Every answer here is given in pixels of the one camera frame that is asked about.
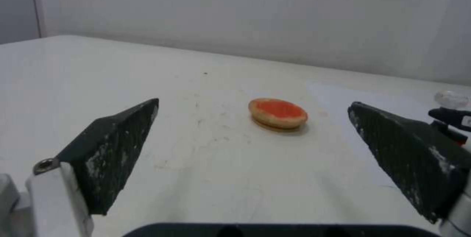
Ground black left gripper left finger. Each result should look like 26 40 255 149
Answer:
0 98 160 237

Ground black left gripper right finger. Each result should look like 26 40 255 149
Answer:
347 102 471 237

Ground round red ink pad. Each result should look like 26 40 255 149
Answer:
248 98 308 132

